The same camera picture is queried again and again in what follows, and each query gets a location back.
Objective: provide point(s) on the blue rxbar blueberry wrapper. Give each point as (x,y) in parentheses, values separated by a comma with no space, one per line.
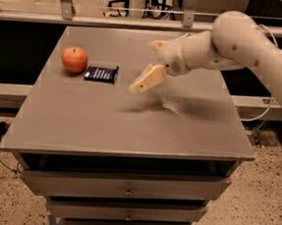
(101,74)

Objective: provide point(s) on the grey metal railing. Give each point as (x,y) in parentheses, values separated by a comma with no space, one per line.
(180,15)

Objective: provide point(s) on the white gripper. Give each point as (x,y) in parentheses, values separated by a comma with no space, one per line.
(172,59)

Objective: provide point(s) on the grey drawer cabinet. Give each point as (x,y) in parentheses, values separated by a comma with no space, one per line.
(186,126)

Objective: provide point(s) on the middle grey drawer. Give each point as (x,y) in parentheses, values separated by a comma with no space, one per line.
(139,211)

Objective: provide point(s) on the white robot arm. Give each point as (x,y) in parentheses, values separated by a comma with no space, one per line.
(234,41)

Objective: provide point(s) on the red apple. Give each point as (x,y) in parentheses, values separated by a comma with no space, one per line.
(74,59)

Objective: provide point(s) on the top grey drawer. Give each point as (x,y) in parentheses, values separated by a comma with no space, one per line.
(79,184)

